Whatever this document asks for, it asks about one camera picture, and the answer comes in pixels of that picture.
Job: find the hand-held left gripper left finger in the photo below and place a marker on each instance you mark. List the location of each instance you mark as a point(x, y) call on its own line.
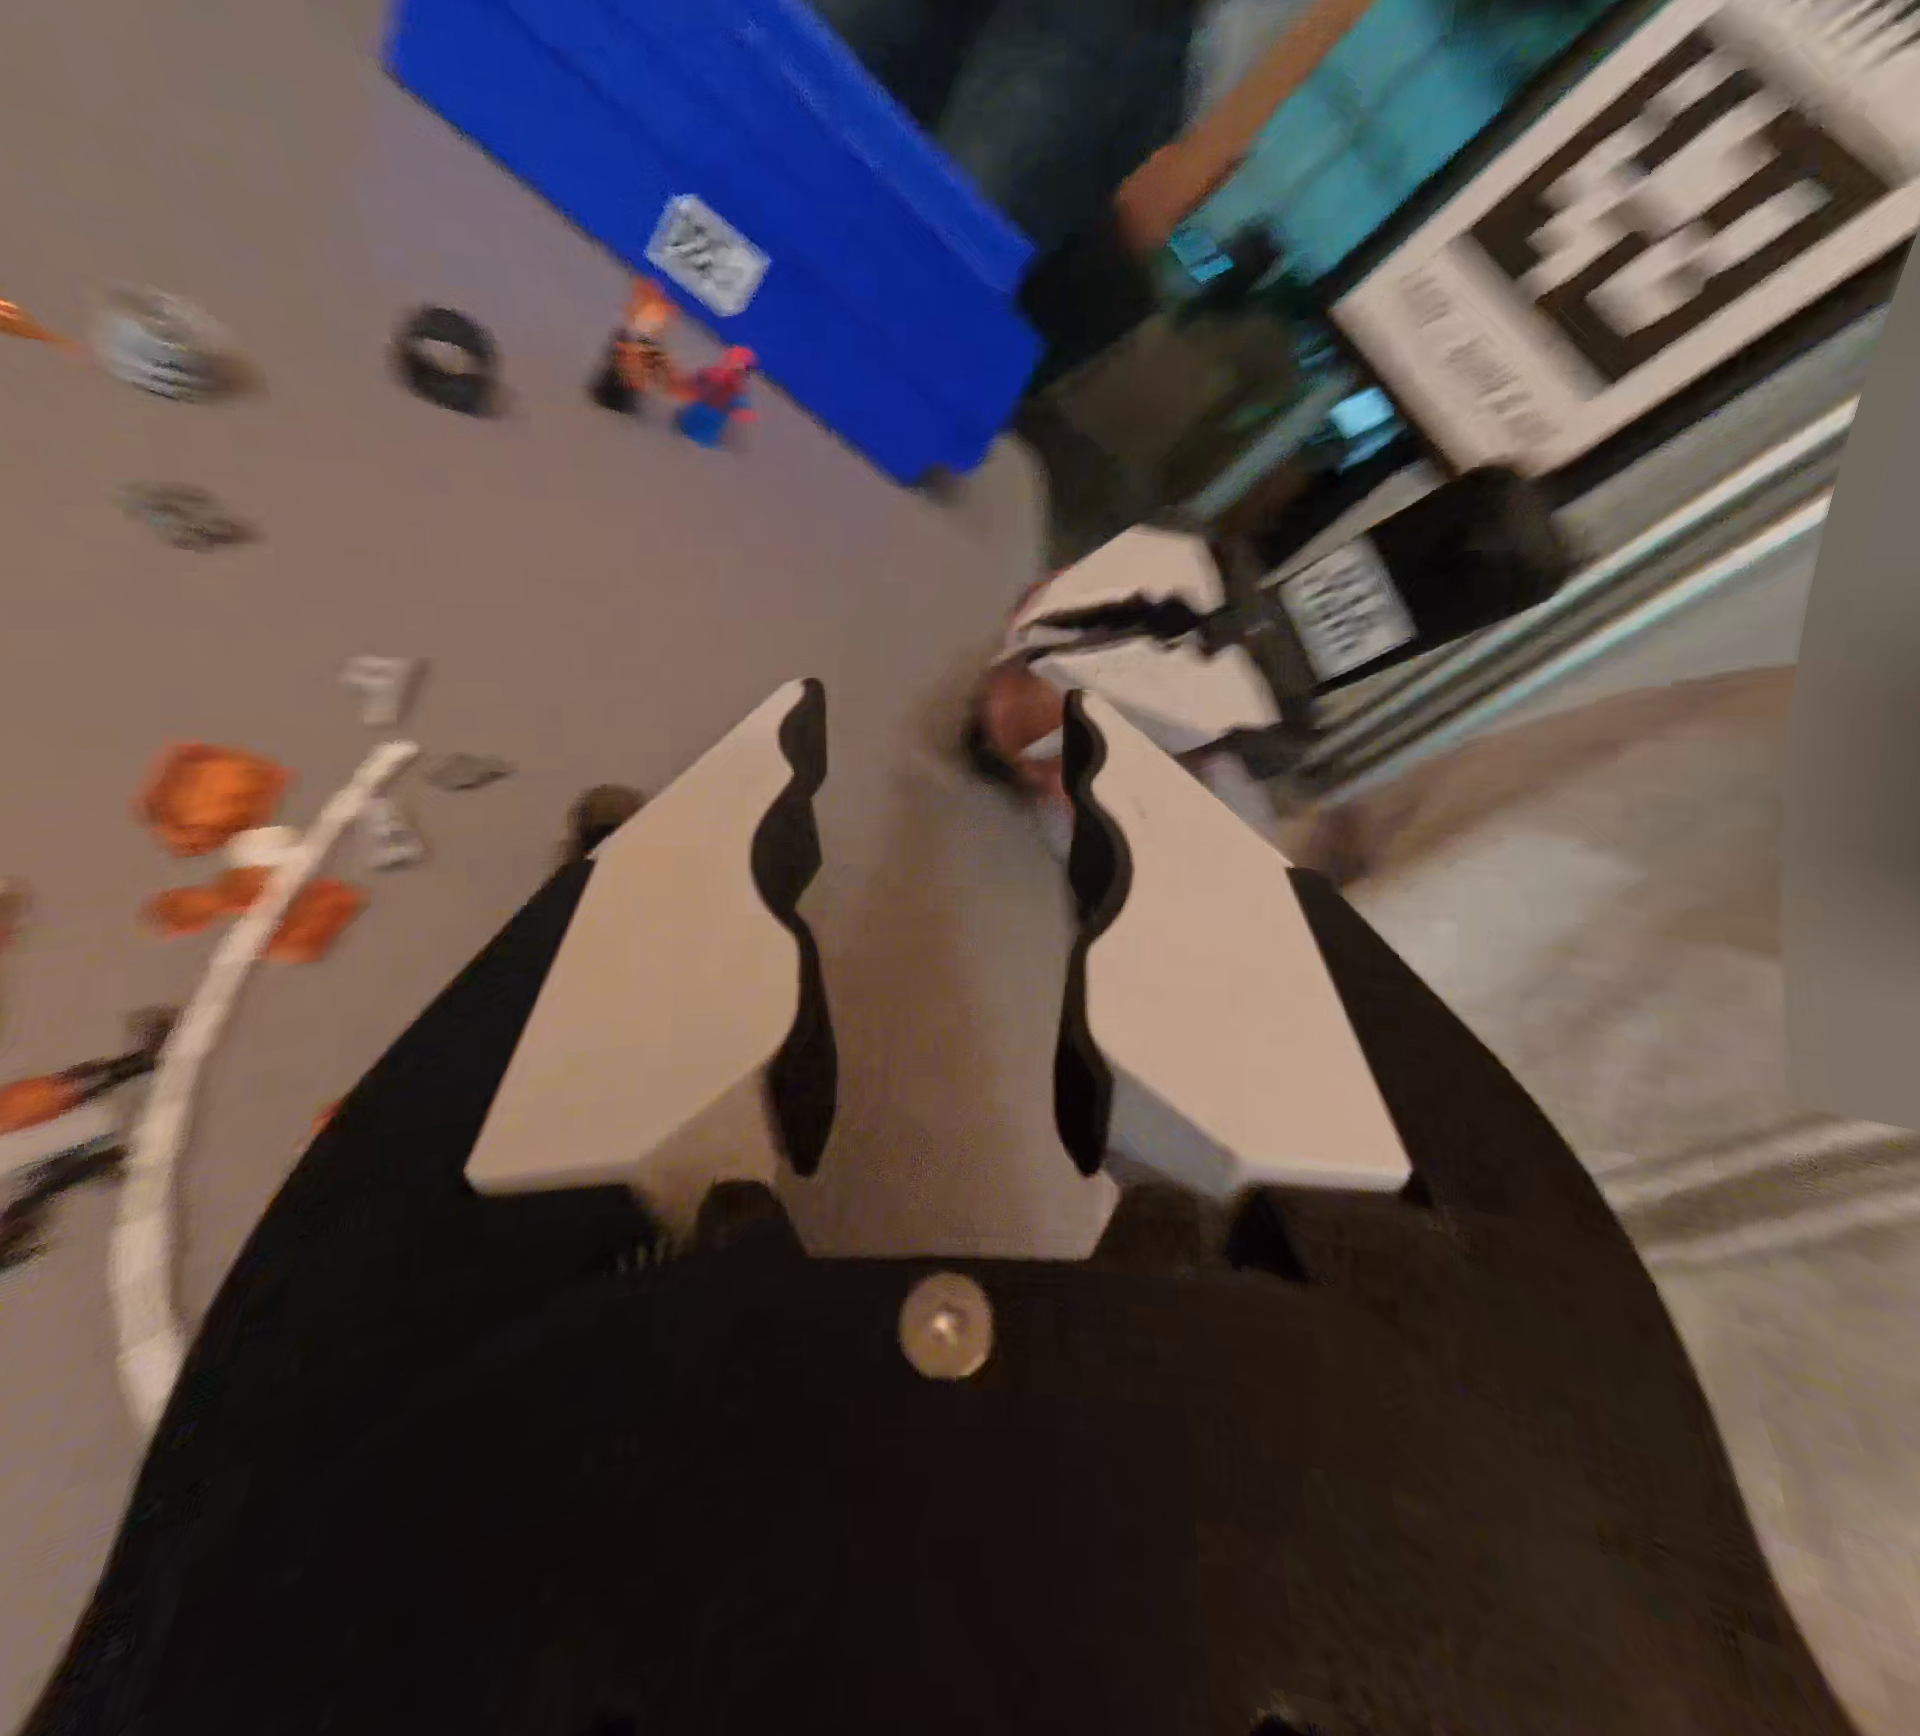
point(645, 1016)

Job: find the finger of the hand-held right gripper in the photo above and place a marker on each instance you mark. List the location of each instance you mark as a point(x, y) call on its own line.
point(1184, 694)
point(1140, 566)

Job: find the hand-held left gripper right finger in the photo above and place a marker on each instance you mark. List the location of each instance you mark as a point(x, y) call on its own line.
point(1231, 1031)

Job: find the light grey lego clip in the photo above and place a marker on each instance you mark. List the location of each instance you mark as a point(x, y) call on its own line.
point(393, 836)

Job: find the orange faceted lego piece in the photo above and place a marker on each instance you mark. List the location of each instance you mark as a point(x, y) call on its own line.
point(211, 798)

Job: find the black lego clip piece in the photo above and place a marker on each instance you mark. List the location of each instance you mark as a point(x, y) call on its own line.
point(60, 1196)
point(120, 1054)

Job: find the dark grey lego plate piece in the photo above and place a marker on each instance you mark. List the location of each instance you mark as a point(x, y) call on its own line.
point(189, 519)

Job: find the black lego tyre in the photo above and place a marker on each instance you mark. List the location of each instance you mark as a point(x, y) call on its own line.
point(412, 365)

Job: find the grey lego wheel hub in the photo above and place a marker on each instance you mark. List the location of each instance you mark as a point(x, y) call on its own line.
point(165, 345)

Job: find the framed black white marker sign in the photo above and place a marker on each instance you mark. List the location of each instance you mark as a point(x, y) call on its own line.
point(1441, 340)

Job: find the dark grey curved small piece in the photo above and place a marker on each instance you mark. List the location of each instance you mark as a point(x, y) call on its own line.
point(468, 772)

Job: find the orange transparent flat plate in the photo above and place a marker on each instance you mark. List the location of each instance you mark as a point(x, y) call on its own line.
point(300, 919)

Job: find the red blue minifigure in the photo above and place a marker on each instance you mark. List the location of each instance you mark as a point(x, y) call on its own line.
point(717, 395)

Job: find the flame head minifigure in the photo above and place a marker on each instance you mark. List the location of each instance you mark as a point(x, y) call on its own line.
point(639, 349)

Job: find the blue plastic bin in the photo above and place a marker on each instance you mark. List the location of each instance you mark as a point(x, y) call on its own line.
point(674, 70)

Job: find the thin orange flame piece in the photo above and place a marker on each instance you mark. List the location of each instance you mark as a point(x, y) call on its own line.
point(30, 323)

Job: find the white metal frame rail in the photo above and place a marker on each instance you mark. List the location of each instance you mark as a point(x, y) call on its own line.
point(1650, 597)

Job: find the light grey bracket piece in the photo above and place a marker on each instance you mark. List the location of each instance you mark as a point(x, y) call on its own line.
point(382, 691)

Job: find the wooden post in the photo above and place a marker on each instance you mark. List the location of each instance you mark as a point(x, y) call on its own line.
point(1275, 86)

